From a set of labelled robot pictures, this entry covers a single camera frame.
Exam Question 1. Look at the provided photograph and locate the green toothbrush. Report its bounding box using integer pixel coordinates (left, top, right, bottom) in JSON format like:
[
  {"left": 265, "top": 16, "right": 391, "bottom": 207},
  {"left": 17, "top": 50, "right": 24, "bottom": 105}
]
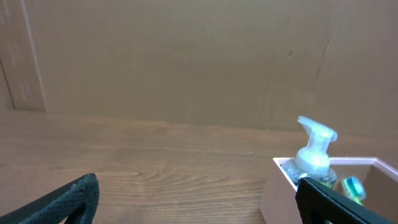
[{"left": 341, "top": 176, "right": 367, "bottom": 205}]

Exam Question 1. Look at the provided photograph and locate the clear soap dispenser bottle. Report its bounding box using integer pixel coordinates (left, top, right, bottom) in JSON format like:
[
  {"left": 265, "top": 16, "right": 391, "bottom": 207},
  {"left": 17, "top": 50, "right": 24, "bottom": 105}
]
[{"left": 282, "top": 116, "right": 338, "bottom": 188}]

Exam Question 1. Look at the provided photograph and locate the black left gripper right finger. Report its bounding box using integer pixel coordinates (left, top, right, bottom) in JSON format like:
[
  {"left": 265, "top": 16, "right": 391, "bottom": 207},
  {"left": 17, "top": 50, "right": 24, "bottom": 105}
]
[{"left": 295, "top": 177, "right": 397, "bottom": 224}]

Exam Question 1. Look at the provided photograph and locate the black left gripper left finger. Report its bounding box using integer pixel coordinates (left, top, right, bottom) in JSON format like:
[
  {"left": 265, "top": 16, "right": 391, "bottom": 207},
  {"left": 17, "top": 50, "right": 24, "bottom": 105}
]
[{"left": 1, "top": 173, "right": 100, "bottom": 224}]

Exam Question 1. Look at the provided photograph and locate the white cardboard box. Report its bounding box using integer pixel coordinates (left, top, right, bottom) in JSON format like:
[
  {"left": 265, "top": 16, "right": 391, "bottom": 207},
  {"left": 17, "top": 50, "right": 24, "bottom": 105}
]
[{"left": 260, "top": 157, "right": 397, "bottom": 223}]

